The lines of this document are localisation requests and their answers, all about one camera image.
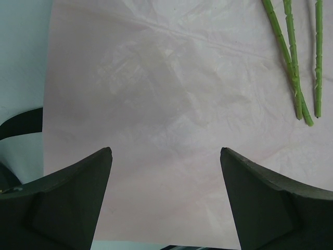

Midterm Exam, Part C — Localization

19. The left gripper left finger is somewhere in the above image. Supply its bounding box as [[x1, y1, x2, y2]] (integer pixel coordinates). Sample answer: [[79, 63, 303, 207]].
[[1, 147, 112, 249]]

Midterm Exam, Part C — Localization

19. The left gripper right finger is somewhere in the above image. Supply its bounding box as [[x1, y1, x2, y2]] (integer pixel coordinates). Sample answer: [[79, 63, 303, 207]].
[[220, 147, 332, 249]]

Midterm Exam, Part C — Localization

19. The black ribbon gold lettering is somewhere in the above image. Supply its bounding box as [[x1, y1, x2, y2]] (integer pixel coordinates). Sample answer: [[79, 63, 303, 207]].
[[0, 106, 44, 193]]

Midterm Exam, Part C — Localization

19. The pink rose stem one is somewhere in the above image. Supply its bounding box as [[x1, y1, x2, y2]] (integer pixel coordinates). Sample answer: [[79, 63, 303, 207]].
[[262, 0, 314, 127]]

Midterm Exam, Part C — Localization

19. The pink tissue paper sheet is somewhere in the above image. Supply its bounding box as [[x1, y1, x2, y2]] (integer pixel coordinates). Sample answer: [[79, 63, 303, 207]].
[[43, 1, 332, 249]]

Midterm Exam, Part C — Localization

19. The pink rose stem three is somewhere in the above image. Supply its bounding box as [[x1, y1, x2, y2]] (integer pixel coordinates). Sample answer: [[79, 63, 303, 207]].
[[315, 0, 323, 118]]

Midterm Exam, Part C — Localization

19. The pink rose stem two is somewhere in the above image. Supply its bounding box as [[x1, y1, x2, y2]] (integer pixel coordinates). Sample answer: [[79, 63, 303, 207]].
[[283, 0, 303, 120]]

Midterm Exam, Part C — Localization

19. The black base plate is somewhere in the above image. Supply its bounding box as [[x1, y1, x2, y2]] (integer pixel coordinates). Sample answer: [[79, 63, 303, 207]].
[[160, 245, 204, 250]]

